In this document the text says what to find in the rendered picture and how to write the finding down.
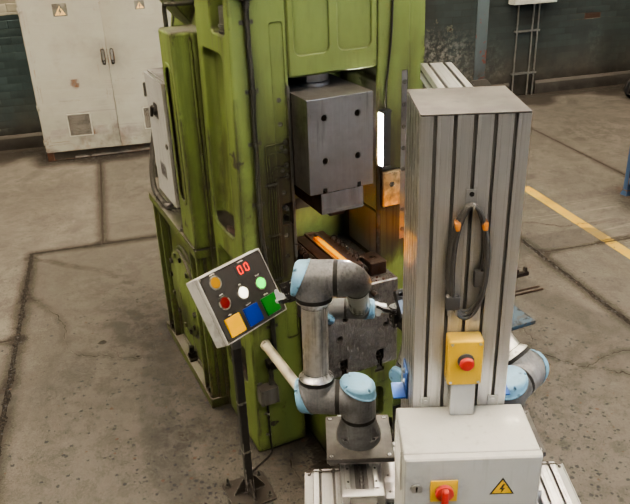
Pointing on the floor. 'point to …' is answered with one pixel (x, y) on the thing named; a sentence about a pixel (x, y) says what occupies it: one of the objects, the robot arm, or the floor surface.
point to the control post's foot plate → (236, 490)
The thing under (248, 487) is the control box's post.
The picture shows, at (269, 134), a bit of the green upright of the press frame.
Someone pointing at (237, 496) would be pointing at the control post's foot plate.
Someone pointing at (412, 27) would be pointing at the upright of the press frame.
